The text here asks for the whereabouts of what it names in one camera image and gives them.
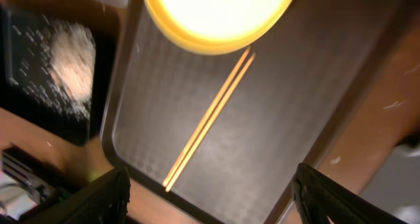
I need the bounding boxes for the black waste tray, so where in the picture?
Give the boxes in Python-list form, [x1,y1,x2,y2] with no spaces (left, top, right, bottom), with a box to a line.
[1,5,116,146]

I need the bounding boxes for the grey dishwasher rack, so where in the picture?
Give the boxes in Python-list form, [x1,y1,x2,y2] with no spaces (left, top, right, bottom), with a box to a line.
[358,135,419,223]

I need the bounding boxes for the dark brown serving tray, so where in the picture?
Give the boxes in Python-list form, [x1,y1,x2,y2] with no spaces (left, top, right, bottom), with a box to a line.
[100,0,419,223]

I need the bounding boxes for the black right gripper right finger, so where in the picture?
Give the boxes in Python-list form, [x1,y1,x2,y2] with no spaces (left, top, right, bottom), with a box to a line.
[291,163,405,224]

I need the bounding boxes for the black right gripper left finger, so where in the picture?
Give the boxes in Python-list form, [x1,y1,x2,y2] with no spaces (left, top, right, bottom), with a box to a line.
[19,168,131,224]

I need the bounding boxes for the yellow plate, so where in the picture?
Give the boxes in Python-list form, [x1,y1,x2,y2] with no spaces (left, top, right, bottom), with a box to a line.
[144,0,293,55]

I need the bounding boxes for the wooden chopstick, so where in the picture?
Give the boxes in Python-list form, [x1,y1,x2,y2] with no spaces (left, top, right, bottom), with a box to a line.
[163,46,251,187]
[165,53,255,192]

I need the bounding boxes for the pile of rice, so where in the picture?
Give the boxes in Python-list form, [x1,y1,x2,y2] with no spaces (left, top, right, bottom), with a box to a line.
[8,15,98,122]

